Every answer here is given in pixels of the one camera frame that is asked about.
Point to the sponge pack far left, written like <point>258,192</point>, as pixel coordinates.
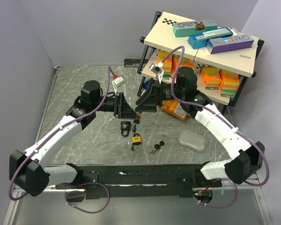
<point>167,64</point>

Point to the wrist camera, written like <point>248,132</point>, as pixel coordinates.
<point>117,82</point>
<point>158,70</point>

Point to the black padlock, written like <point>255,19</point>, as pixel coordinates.
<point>125,127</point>

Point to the purple R+O box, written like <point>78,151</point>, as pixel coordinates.
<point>228,44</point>

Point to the blue chips bag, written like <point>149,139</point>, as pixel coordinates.
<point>148,83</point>

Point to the black key bunch on table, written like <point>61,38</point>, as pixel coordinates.
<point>158,146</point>

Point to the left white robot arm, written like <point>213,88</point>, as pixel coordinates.
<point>29,169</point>

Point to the three-tier shelf rack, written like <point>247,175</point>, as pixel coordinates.
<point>161,37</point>

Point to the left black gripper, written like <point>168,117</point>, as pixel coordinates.
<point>124,110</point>

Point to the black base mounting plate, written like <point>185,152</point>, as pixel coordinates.
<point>141,180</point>

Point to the orange sponge pack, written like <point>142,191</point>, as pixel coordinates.
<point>210,77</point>
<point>183,63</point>

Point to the yellow padlock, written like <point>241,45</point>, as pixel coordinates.
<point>136,140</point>

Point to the blue box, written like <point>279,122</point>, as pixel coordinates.
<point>199,40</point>

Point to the black device behind shelf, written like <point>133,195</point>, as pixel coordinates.
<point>131,63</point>

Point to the teal R+O box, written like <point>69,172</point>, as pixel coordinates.
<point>185,29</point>

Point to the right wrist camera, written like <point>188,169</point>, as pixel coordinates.
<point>158,70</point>

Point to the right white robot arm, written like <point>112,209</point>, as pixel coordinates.
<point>246,156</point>

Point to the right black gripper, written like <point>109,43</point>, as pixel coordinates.
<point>148,101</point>

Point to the clear plastic pouch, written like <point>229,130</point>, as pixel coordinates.
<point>194,141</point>

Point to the orange Kettle chips bag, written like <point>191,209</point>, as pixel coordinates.
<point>174,108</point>

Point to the sponge pack far right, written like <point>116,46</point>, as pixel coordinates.
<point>229,83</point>

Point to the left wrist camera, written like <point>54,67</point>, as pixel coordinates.
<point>117,82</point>

